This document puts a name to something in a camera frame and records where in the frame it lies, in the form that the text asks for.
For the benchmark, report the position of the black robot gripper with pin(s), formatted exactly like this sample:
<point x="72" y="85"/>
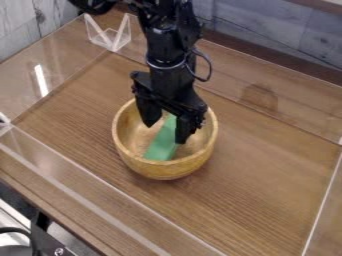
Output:
<point x="166" y="89"/>

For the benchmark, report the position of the green rectangular stick block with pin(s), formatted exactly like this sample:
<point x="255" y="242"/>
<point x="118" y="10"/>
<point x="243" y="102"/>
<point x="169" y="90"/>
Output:
<point x="162" y="148"/>

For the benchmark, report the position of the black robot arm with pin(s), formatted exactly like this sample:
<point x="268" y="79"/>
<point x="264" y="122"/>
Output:
<point x="170" y="27"/>

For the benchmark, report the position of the round wooden bowl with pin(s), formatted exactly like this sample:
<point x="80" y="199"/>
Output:
<point x="133" y="137"/>

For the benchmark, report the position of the black metal table leg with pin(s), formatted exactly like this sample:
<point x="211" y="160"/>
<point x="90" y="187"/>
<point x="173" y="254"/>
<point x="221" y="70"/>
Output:
<point x="49" y="245"/>

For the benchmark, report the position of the clear acrylic corner bracket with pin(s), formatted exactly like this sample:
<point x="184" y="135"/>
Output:
<point x="109" y="38"/>

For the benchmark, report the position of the clear acrylic enclosure wall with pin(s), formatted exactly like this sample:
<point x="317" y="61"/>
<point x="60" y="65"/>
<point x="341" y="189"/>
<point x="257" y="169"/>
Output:
<point x="265" y="198"/>

